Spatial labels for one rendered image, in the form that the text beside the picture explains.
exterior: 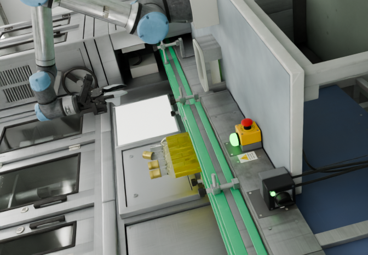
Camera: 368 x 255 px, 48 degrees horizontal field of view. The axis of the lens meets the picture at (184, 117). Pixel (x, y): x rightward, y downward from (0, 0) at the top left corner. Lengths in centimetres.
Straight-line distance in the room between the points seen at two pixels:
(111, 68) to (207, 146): 125
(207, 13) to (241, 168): 63
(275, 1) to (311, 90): 162
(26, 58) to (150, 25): 127
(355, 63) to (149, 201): 99
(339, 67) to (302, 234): 44
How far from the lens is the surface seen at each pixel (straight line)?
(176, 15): 166
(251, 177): 133
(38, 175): 220
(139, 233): 167
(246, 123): 139
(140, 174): 188
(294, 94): 104
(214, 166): 142
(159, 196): 174
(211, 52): 177
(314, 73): 109
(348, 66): 112
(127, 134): 216
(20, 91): 276
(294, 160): 119
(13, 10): 595
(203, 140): 154
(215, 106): 169
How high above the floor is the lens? 107
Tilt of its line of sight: 3 degrees down
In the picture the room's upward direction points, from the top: 104 degrees counter-clockwise
